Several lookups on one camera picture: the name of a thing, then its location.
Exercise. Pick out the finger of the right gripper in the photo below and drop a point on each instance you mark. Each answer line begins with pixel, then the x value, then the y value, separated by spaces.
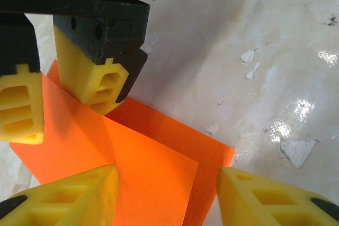
pixel 18 91
pixel 106 51

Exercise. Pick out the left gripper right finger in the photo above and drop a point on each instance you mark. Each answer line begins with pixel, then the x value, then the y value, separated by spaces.
pixel 265 202

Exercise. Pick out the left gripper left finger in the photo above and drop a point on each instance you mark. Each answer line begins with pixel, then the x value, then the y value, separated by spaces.
pixel 66 199

